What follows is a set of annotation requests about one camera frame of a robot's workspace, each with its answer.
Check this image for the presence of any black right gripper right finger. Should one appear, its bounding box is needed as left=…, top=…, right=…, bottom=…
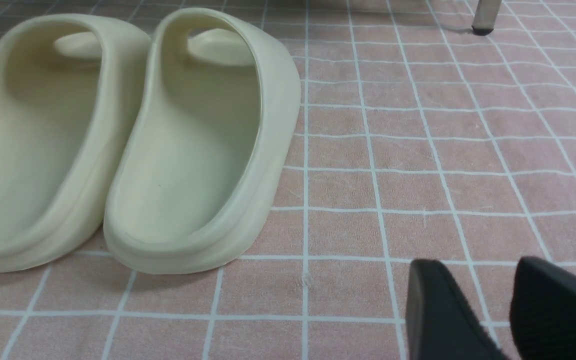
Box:
left=509, top=256, right=576, bottom=360

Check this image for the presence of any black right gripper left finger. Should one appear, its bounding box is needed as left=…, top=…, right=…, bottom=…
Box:
left=405, top=259, right=508, bottom=360

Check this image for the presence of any metal shoe rack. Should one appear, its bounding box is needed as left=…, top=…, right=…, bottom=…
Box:
left=471, top=0, right=502, bottom=37

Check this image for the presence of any cream slipper right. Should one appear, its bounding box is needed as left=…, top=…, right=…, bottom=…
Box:
left=103, top=7, right=302, bottom=275

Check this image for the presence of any cream slipper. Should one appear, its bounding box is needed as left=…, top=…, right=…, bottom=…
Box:
left=0, top=13, right=151, bottom=273
left=103, top=7, right=302, bottom=275

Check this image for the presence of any cream slipper left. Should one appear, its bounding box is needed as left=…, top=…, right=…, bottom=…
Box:
left=0, top=13, right=151, bottom=273

